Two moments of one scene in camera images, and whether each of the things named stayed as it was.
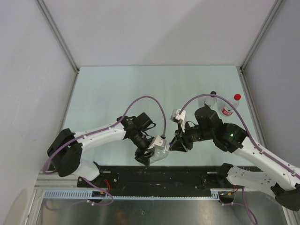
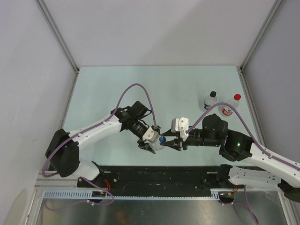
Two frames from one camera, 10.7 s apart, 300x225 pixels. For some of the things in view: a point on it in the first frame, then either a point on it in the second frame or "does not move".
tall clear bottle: x=158 y=154 → x=156 y=144
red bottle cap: x=237 y=96 does not move
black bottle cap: x=213 y=92 does not move
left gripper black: x=144 y=158 → x=146 y=146
